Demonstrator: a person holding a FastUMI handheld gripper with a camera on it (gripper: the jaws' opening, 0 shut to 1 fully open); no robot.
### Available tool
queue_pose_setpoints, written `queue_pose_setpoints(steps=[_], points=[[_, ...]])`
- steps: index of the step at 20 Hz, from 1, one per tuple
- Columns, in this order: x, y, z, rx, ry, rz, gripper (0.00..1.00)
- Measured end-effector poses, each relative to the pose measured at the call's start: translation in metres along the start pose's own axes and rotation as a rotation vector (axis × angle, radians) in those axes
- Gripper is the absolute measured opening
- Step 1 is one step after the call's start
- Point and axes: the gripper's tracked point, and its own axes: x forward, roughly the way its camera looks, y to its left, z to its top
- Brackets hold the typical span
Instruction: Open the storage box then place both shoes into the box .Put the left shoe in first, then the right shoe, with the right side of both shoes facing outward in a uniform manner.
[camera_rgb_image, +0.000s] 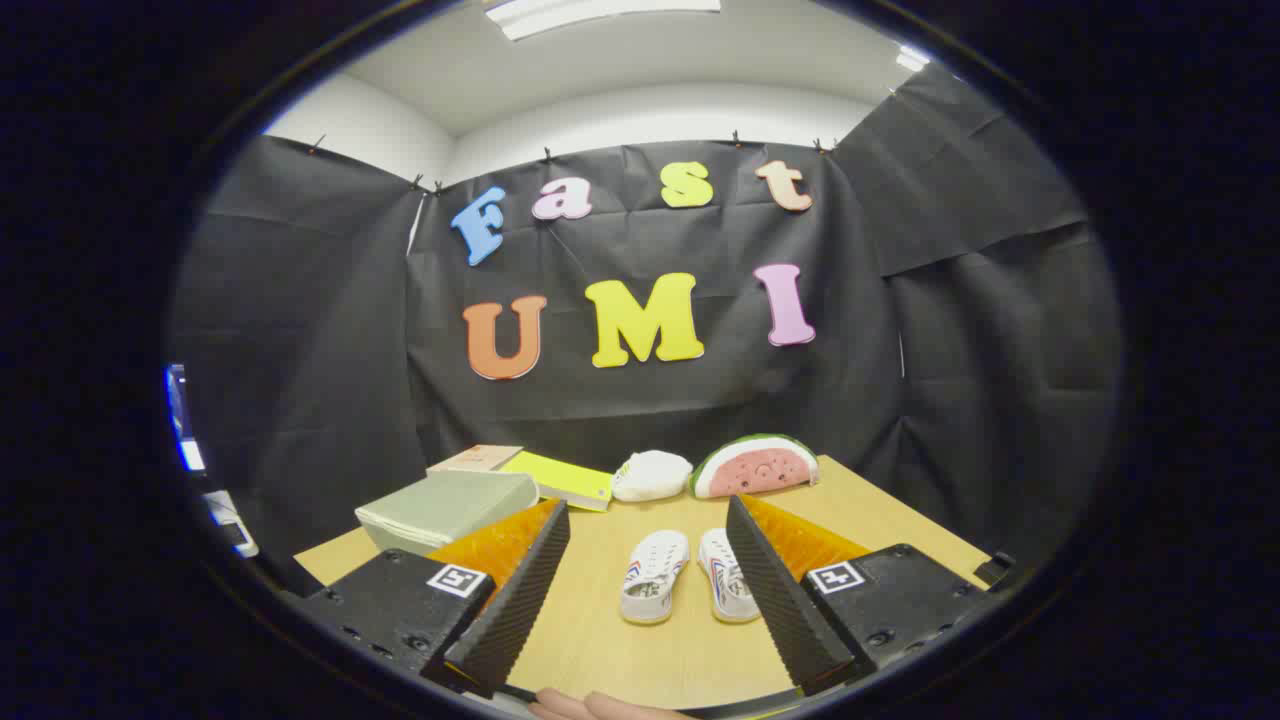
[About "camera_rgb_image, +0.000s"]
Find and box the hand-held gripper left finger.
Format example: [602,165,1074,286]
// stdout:
[298,498,572,701]

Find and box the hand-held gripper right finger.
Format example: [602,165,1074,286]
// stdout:
[724,493,1001,698]

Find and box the white canvas shoe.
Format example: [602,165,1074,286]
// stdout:
[620,529,691,626]
[697,527,763,624]

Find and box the fabric storage box with lid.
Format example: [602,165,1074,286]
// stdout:
[355,470,541,557]

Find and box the yellow book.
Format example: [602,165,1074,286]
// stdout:
[497,450,614,513]

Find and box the watermelon slice plush toy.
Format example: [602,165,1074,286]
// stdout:
[690,433,821,500]

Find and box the beige book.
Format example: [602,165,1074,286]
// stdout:
[427,444,524,475]

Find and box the white plush toy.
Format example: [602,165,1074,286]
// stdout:
[611,450,694,503]

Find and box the white and black device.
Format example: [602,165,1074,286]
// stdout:
[205,490,259,558]

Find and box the computer monitor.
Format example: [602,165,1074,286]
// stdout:
[165,365,206,473]

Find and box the long ceiling light panel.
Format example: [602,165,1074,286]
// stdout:
[483,0,721,41]

